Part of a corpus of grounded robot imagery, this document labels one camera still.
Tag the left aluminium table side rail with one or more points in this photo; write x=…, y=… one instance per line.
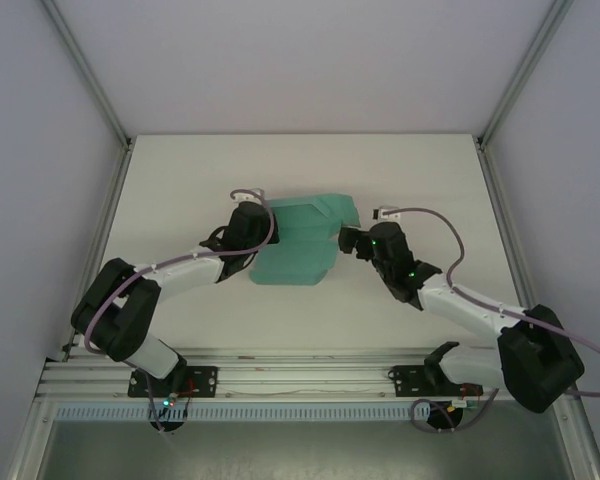
x=111, y=200

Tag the right aluminium frame post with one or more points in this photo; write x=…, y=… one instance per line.
x=525, y=75

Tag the aluminium table side rail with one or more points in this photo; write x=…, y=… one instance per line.
x=497, y=200
x=111, y=200

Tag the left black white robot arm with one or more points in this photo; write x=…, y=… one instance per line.
x=130, y=325

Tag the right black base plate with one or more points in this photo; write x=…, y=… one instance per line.
x=405, y=382

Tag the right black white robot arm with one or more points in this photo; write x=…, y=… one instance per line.
x=540, y=365

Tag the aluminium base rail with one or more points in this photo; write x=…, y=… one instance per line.
x=305, y=375

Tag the small LED circuit board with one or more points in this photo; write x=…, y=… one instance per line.
x=169, y=401

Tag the aluminium frame post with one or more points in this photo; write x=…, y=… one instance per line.
x=525, y=75
x=87, y=75

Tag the right aluminium table side rail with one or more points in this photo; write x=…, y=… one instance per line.
x=497, y=200

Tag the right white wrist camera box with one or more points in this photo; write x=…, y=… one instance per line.
x=387, y=212

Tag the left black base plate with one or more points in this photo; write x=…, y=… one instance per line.
x=205, y=382

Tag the small white green connector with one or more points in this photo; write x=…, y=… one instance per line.
x=467, y=403

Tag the teal paper box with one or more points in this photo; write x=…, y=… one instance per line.
x=305, y=235

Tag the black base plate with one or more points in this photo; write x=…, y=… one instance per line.
x=205, y=382
x=405, y=382

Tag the left aluminium frame post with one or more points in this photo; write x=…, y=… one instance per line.
x=87, y=75

